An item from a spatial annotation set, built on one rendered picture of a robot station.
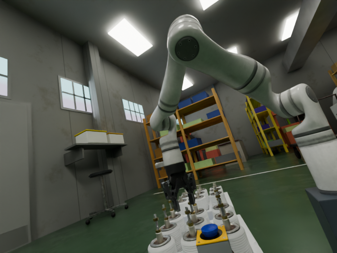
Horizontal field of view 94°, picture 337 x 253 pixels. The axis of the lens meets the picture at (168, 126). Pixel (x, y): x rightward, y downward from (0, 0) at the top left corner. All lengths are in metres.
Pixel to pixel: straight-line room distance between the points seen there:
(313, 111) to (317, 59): 9.24
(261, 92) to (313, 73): 9.09
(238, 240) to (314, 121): 0.41
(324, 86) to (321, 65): 0.95
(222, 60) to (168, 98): 0.19
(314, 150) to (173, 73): 0.47
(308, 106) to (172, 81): 0.41
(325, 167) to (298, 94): 0.22
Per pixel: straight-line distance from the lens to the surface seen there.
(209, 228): 0.44
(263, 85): 0.52
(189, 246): 0.61
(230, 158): 4.21
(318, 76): 9.58
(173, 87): 0.50
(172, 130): 0.60
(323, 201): 0.62
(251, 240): 0.72
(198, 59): 0.41
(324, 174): 0.64
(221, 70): 0.44
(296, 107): 0.63
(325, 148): 0.63
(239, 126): 8.83
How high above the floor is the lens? 0.49
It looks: 14 degrees up
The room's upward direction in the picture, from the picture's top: 15 degrees counter-clockwise
